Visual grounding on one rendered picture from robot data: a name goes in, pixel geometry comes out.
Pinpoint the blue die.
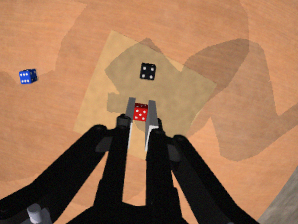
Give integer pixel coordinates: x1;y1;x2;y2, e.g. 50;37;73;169
19;69;37;84

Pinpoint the black die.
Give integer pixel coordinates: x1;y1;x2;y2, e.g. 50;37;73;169
140;63;156;81

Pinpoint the red die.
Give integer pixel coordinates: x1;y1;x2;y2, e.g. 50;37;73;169
133;103;148;121

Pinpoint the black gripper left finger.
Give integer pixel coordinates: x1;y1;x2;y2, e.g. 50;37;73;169
0;97;136;224

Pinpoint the beige square mat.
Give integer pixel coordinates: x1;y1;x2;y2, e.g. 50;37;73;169
73;30;217;160

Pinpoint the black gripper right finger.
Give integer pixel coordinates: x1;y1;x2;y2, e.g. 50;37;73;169
145;100;260;224

